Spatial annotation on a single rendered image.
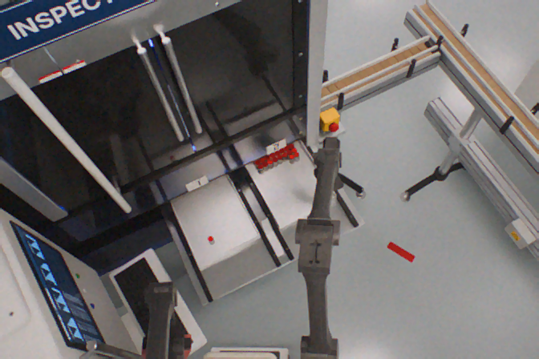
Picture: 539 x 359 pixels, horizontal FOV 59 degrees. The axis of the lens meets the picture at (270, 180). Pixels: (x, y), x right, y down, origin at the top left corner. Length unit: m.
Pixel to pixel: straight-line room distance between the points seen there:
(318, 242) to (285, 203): 0.78
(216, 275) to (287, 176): 0.49
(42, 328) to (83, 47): 0.65
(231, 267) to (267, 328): 0.89
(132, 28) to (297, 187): 1.04
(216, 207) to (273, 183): 0.25
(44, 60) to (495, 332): 2.46
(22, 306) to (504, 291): 2.39
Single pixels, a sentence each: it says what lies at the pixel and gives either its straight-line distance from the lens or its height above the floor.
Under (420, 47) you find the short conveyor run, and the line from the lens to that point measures 2.35.
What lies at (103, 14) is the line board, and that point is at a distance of 1.13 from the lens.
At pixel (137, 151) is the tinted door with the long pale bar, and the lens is 1.56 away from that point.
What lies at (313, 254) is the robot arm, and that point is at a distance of 1.16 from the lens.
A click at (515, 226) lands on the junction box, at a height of 0.54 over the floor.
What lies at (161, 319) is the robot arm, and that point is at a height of 1.46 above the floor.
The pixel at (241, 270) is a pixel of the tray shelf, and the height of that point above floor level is 0.88.
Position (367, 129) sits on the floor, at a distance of 3.15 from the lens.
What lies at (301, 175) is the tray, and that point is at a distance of 1.99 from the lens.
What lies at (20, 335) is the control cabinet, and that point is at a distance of 1.30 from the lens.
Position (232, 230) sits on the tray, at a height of 0.88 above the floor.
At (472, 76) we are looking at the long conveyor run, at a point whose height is 0.93.
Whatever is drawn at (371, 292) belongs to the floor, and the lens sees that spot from 2.76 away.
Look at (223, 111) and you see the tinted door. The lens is 1.57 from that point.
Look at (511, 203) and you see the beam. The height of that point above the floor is 0.55.
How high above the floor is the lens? 2.67
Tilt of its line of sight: 65 degrees down
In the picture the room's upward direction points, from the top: 7 degrees counter-clockwise
